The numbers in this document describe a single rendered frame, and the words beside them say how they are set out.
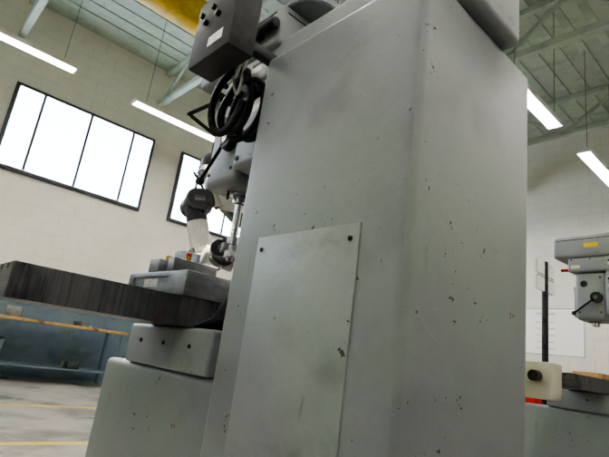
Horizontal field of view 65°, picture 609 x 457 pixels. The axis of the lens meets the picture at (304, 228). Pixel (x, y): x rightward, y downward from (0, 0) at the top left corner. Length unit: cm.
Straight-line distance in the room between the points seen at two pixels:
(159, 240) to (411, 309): 919
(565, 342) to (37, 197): 982
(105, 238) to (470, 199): 874
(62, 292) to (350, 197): 71
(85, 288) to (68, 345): 798
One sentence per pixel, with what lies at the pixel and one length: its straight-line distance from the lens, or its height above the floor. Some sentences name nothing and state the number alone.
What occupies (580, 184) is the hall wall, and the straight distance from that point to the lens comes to 1113.
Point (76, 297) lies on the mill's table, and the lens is 126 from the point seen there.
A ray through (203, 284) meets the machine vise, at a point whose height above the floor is 97.
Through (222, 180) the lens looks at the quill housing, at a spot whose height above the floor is 132.
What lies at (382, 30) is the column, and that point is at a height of 145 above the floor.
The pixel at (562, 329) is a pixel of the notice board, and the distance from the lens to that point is 1052.
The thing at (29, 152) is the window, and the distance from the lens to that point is 924.
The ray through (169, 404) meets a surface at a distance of 142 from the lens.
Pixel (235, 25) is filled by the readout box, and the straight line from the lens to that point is 129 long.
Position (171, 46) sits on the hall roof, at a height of 620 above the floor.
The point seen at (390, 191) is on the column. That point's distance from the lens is 84.
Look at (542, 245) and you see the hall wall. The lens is 1098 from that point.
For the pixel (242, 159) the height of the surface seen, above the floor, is 136.
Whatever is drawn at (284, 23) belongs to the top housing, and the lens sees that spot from 164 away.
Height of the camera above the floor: 80
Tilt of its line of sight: 16 degrees up
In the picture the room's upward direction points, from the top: 8 degrees clockwise
